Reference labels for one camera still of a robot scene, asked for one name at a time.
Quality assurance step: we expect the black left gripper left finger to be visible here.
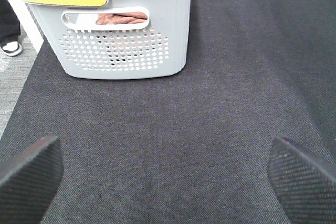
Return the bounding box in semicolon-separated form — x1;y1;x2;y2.
1;136;64;223

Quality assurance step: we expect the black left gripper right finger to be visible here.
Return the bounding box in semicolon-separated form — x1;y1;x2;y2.
267;137;335;223

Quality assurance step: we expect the black table mat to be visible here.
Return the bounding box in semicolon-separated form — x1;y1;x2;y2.
1;0;335;223

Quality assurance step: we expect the white and black shoe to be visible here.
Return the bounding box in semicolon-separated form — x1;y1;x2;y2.
1;41;23;57

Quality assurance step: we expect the person's black trouser leg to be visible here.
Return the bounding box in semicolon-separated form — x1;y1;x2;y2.
1;0;21;46

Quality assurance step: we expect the grey plastic laundry basket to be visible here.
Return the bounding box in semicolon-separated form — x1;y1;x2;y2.
25;0;191;80

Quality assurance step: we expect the brown towel in basket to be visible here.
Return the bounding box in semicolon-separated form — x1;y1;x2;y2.
96;12;148;25

